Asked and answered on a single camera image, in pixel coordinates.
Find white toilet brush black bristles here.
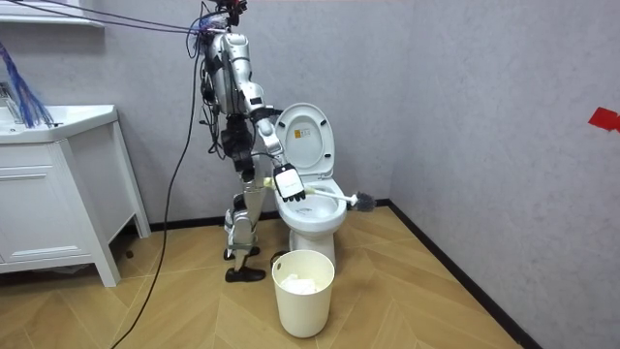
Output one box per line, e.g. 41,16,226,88
262,176,378,213

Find robot body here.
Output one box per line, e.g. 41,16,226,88
186,0,259,183

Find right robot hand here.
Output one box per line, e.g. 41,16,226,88
271,162,308,204

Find crumpled white paper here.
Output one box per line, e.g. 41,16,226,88
280,273,322,296

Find cable bundle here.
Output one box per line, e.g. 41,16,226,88
0,0,229,130

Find chrome faucet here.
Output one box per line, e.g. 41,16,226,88
0,80,24,126

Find robot legs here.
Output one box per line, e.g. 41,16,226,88
223,153,273,284

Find white wall shelf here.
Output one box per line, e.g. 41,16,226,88
0,0,106,29

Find red tape piece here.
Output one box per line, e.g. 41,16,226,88
587,106,620,134

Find cream plastic waste bin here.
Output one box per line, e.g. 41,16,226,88
270,249,336,339

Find white toilet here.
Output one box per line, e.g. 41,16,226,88
273,102,350,269

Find black floor cable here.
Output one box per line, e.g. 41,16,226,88
109,28,204,349

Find white vanity cabinet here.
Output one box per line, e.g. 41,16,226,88
0,104,153,289

